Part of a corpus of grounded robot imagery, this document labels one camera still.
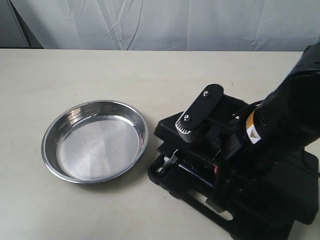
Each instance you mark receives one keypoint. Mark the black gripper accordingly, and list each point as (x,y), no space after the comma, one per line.
(211,135)

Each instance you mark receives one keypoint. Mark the black plastic tool case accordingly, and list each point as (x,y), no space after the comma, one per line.
(260,206)

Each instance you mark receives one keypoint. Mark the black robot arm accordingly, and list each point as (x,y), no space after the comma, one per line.
(250,138)

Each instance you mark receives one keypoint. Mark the steel claw hammer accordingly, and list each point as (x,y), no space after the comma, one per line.
(167,163)

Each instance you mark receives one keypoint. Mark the white backdrop curtain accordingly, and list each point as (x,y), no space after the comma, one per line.
(173,25)

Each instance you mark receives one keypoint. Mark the round steel tray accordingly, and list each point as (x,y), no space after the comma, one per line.
(95,142)

